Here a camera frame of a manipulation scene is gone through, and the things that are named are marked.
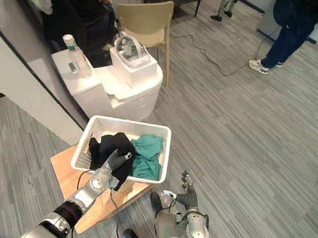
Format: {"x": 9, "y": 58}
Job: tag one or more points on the dark robot left foot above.
{"x": 130, "y": 235}

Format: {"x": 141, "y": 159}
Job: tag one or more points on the white cardboard box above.
{"x": 139, "y": 74}

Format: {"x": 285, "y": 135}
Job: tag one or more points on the dark robot foot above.
{"x": 130, "y": 235}
{"x": 156, "y": 202}

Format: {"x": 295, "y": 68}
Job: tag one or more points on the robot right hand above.
{"x": 188, "y": 199}

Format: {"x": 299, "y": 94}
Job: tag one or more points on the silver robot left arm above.
{"x": 81, "y": 197}

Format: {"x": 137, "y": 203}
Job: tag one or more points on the silver robot right leg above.
{"x": 167, "y": 227}

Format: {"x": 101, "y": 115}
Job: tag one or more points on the small grey gadget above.
{"x": 72, "y": 67}

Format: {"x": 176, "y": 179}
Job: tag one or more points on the white rounded cabinet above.
{"x": 133, "y": 99}

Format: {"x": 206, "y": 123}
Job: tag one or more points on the white VR headset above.
{"x": 130, "y": 53}

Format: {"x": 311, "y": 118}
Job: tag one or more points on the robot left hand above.
{"x": 116, "y": 162}

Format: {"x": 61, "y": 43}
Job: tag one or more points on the white plastic laundry basket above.
{"x": 108, "y": 124}

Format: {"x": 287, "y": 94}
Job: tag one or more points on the black cloth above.
{"x": 107, "y": 145}

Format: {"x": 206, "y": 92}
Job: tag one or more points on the dark robot right foot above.
{"x": 156, "y": 202}

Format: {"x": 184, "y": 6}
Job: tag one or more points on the grey legs with dark shoes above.
{"x": 227, "y": 6}

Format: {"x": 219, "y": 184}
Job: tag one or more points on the standing person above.
{"x": 289, "y": 32}

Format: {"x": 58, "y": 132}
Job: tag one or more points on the seated person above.
{"x": 81, "y": 18}

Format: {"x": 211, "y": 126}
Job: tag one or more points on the clear plastic bottle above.
{"x": 79, "y": 60}

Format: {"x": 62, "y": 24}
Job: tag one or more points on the white appliance box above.
{"x": 269, "y": 21}

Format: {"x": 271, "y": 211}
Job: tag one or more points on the beige plastic chair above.
{"x": 150, "y": 23}

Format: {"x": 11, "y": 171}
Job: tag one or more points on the low wooden table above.
{"x": 67, "y": 173}

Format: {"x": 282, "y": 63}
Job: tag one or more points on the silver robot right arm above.
{"x": 197, "y": 228}

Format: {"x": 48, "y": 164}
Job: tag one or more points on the teal cloth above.
{"x": 147, "y": 155}

